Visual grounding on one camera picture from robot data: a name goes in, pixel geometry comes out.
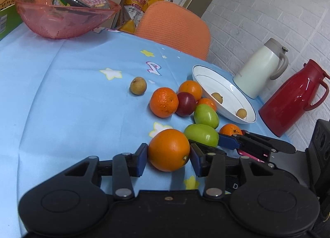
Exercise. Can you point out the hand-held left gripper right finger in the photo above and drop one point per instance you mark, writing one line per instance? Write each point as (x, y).
(195, 162)

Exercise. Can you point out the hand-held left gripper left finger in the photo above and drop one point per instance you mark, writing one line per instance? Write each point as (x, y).
(141, 160)

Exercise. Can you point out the green and yellow carton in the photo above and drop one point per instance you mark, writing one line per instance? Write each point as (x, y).
(7, 21)

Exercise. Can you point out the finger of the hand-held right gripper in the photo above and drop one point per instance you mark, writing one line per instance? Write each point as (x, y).
(226, 141)
(254, 155)

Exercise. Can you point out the white thermos jug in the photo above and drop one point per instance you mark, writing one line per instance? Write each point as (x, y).
(257, 72)

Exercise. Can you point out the orange chair back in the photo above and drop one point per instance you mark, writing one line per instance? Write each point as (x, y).
(175, 29)

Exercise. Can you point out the pink plastic bowl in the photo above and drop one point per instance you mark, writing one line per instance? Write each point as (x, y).
(51, 21)

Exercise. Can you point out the red thermos jug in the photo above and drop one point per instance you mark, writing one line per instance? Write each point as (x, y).
(291, 98)

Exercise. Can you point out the bumpy mandarin orange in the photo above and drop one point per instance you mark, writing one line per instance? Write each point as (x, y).
(164, 102)

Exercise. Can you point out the small orange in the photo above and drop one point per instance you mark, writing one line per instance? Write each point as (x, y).
(229, 129)
(207, 101)

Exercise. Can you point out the brown longan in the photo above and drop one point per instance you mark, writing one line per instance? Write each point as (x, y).
(138, 86)
(241, 113)
(217, 98)

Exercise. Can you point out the large smooth orange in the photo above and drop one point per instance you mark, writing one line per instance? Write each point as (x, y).
(169, 150)

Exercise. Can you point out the dark red plum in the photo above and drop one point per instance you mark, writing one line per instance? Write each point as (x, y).
(186, 105)

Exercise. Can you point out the green jujube fruit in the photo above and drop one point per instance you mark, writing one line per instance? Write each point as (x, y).
(206, 116)
(202, 134)

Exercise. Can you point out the white plate with blue rim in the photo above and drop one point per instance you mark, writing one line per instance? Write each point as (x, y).
(206, 75)

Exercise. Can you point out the blue star print tablecloth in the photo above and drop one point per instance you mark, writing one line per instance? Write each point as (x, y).
(64, 98)

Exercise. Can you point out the round orange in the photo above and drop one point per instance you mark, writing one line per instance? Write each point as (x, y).
(191, 88)

